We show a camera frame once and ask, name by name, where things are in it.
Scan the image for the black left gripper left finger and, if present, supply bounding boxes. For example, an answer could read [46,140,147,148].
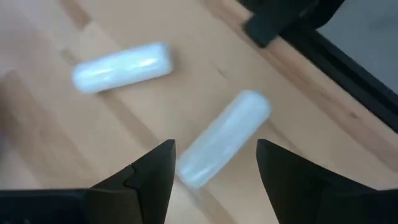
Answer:
[90,139,177,224]

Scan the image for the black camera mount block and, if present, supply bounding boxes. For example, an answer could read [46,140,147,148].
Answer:
[236,0,346,49]

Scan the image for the white gauze roll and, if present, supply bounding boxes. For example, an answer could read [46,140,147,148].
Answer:
[71,42,174,95]
[175,89,273,189]

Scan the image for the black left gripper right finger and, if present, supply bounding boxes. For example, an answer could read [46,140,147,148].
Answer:
[256,138,377,224]

